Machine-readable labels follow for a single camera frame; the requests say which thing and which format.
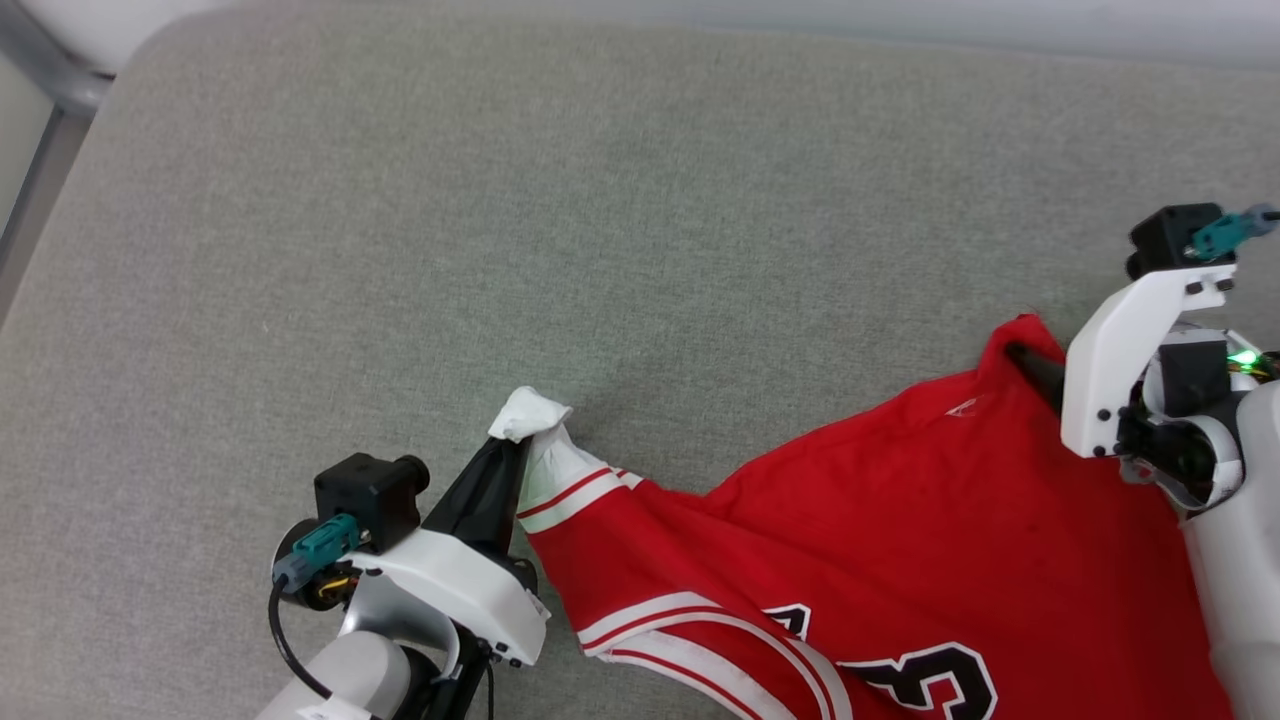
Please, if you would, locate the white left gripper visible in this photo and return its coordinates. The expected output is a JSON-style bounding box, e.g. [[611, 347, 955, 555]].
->
[[345, 437, 553, 668]]

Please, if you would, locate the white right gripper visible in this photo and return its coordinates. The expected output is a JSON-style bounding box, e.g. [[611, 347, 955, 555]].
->
[[1005, 265, 1263, 511]]

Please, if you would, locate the red basketball jersey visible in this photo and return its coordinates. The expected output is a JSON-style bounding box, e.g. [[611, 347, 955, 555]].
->
[[488, 315, 1236, 720]]

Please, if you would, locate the teal cable connector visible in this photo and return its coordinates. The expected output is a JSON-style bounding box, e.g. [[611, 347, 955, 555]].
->
[[1188, 205, 1280, 261], [272, 514, 363, 593]]

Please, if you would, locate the thin black cable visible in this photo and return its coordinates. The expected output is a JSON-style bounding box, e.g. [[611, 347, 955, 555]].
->
[[267, 575, 336, 701]]

